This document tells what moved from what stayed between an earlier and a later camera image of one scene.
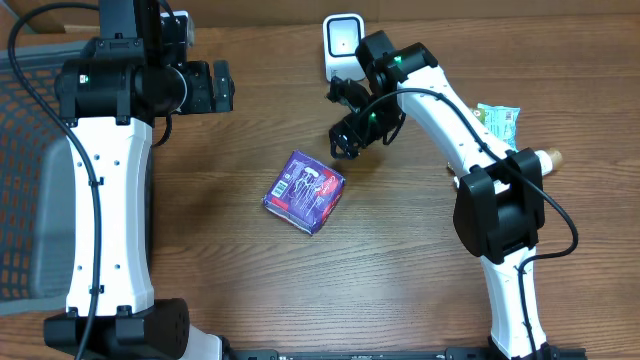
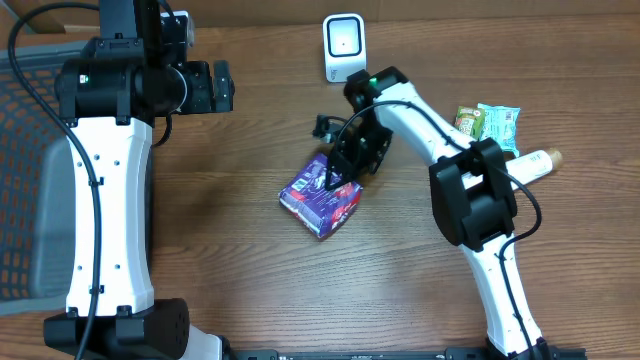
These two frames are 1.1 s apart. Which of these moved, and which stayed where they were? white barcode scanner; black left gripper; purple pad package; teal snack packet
Moved: purple pad package
Stayed: black left gripper; teal snack packet; white barcode scanner
